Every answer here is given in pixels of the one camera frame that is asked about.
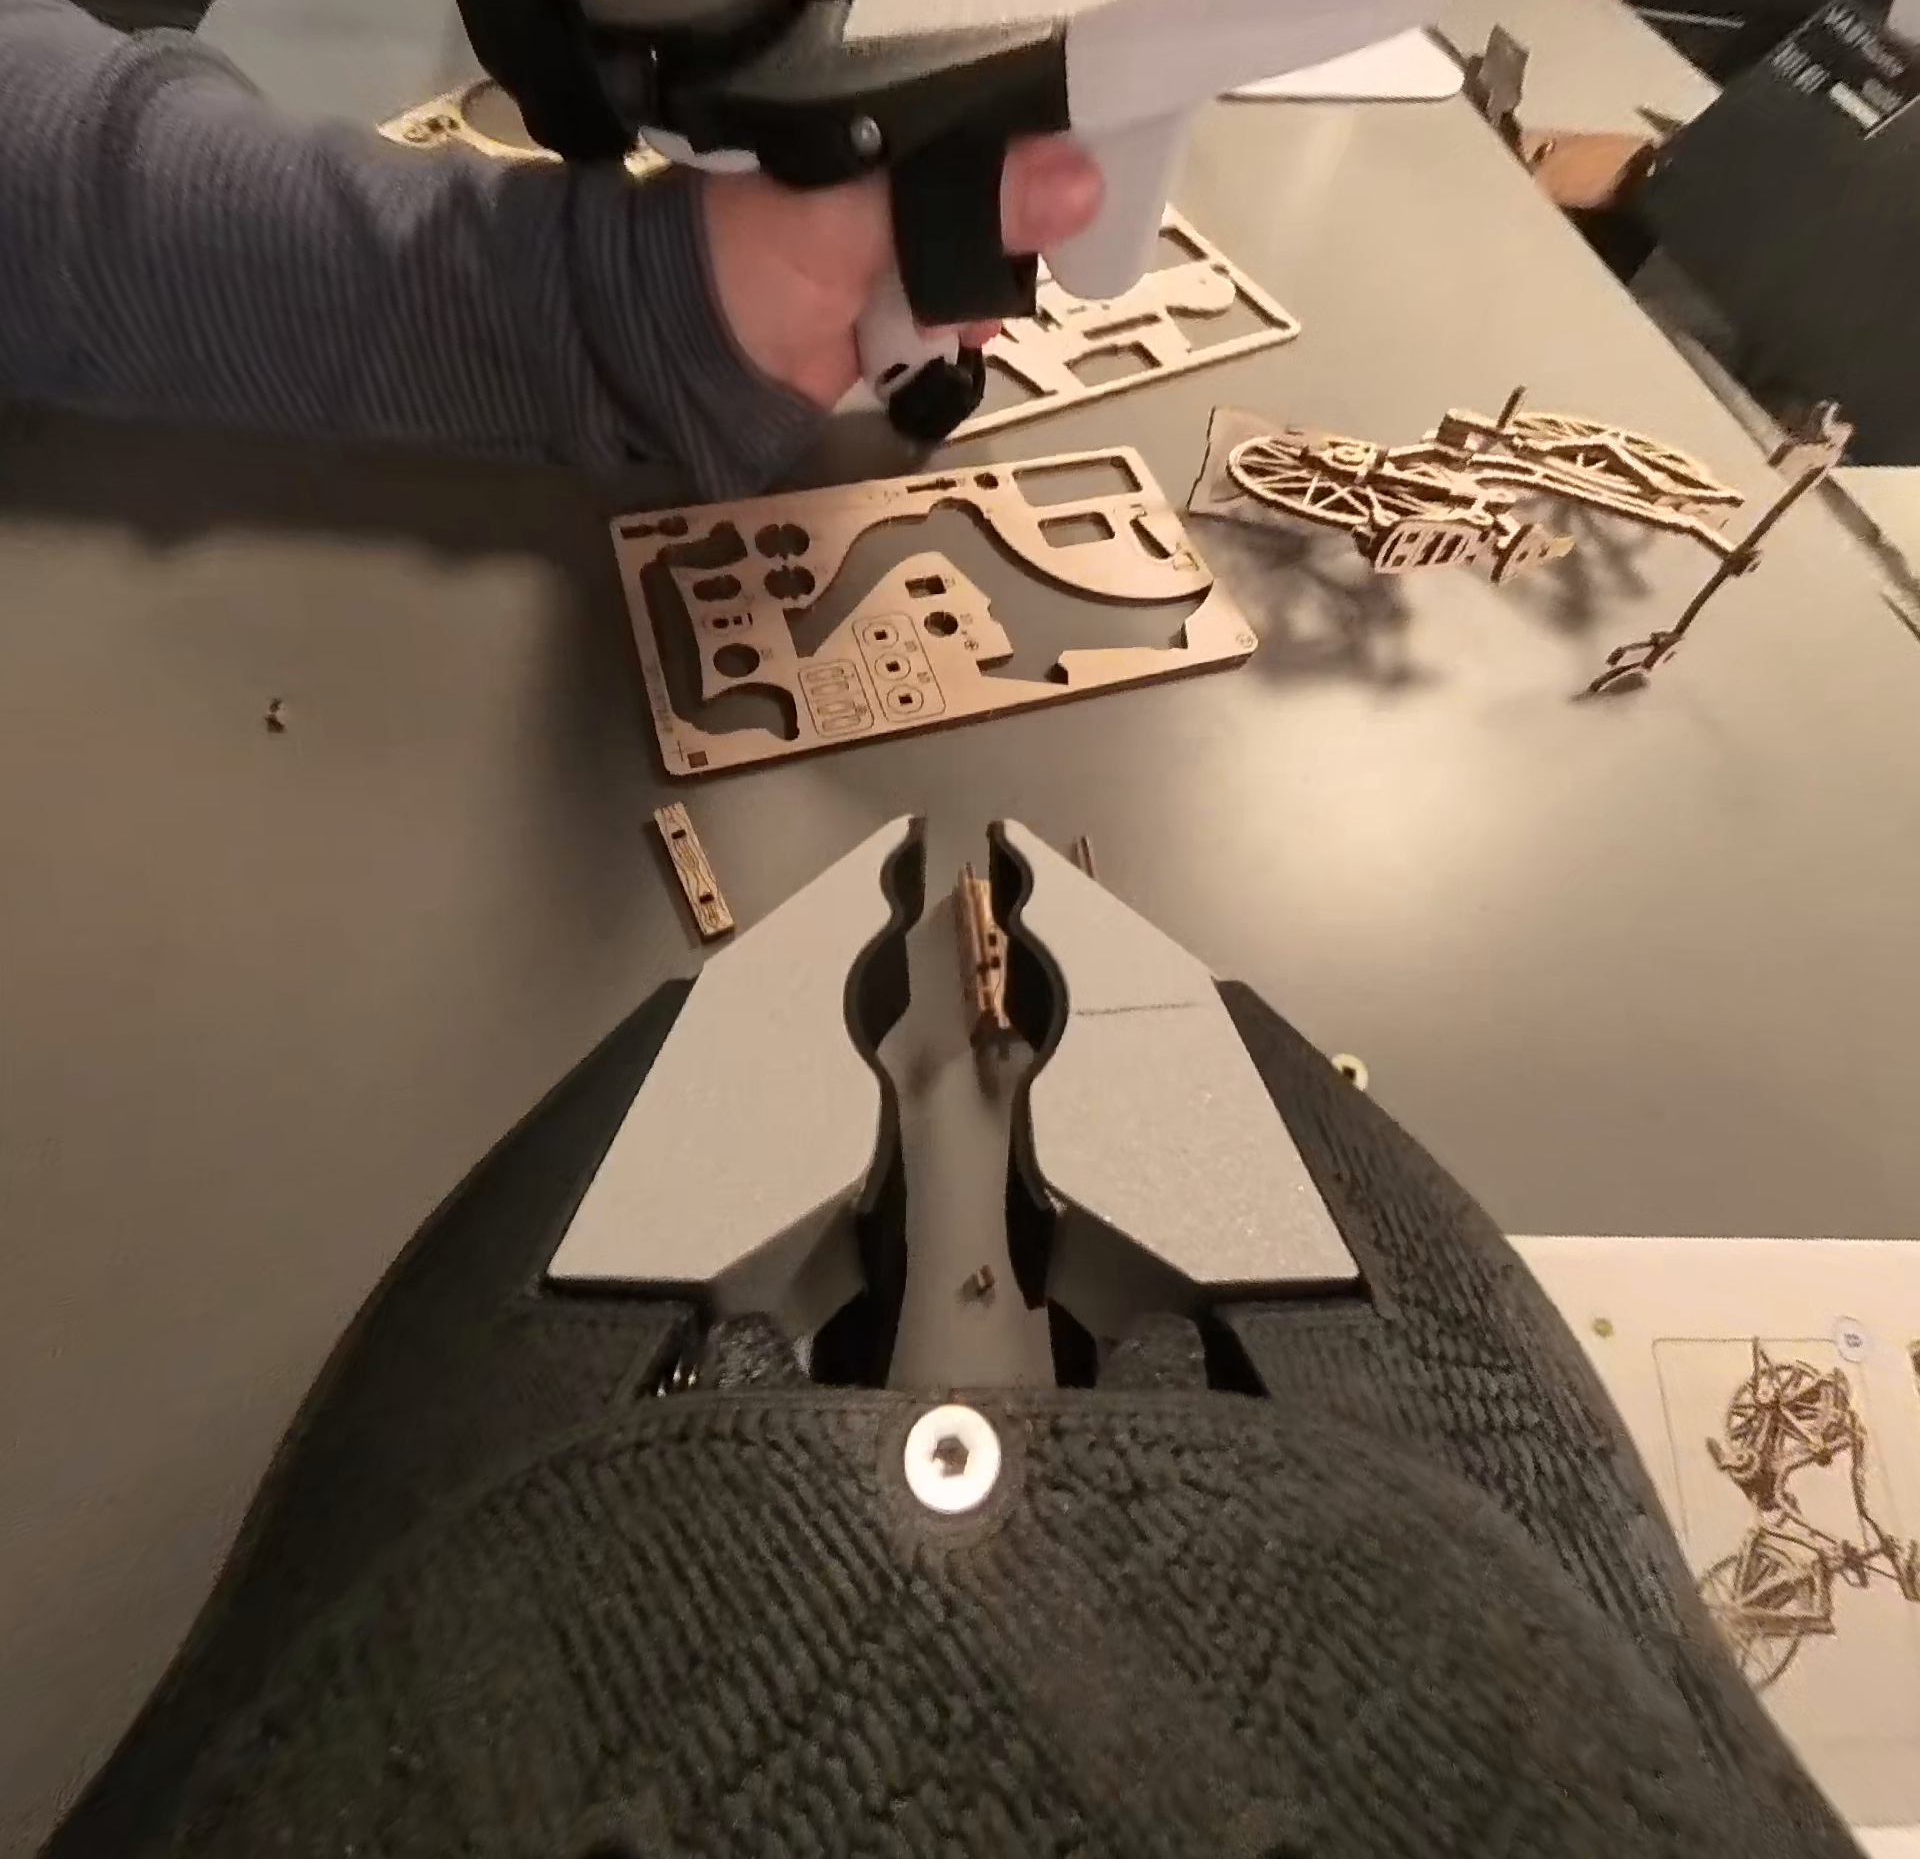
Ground curved laser-cut wooden piece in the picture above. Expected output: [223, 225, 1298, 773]
[1187, 385, 1749, 585]

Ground wooden sheet with empty cut-outs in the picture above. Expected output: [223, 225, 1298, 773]
[839, 201, 1303, 443]

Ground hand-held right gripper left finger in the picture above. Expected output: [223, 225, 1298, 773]
[541, 815, 931, 1334]

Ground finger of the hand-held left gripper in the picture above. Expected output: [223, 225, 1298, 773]
[1033, 95, 1193, 303]
[839, 0, 1471, 143]

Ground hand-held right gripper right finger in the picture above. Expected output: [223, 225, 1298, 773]
[982, 815, 1367, 1342]

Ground small engraved wooden strip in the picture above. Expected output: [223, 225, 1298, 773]
[648, 801, 739, 943]

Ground wooden sheet with round cut-out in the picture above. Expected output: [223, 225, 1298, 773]
[374, 73, 669, 181]

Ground paper instruction booklet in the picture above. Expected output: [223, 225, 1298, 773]
[1499, 1231, 1920, 1830]

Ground person's left forearm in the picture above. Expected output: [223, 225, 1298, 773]
[0, 0, 828, 495]

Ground wooden puzzle block assembly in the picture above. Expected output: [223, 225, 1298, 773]
[948, 863, 1019, 1053]

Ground upright wooden part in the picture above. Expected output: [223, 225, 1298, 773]
[1462, 21, 1532, 143]

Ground wooden sheet with slotted cut-outs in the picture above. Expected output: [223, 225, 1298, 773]
[606, 449, 1259, 777]

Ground white paper sheet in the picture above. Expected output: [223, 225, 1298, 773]
[1222, 21, 1464, 103]

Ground person's left hand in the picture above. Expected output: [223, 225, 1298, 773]
[696, 133, 1103, 413]

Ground black box with white label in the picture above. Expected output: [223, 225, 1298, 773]
[1626, 0, 1920, 465]

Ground brown cardboard pieces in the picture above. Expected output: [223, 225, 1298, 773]
[1522, 111, 1690, 211]

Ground long wooden stand part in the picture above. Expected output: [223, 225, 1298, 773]
[1585, 401, 1853, 695]

